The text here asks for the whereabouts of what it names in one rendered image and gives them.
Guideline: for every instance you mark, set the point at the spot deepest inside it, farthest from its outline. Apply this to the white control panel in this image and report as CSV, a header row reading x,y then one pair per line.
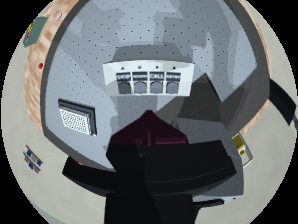
x,y
149,74

